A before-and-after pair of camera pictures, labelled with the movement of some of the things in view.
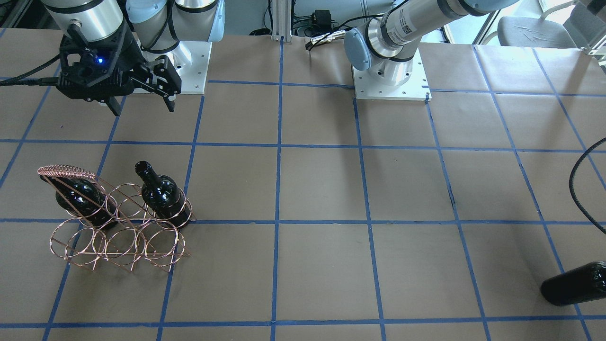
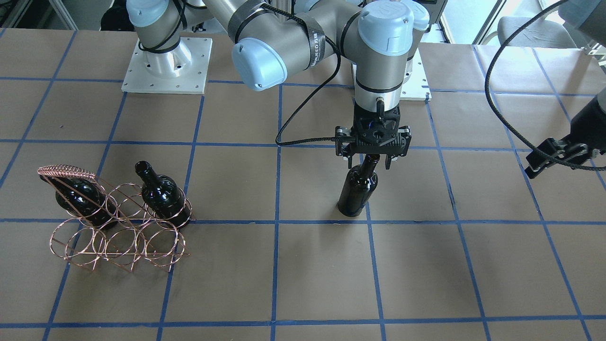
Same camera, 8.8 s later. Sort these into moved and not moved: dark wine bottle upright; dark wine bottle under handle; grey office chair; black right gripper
Moved: black right gripper
Not moved: grey office chair; dark wine bottle upright; dark wine bottle under handle
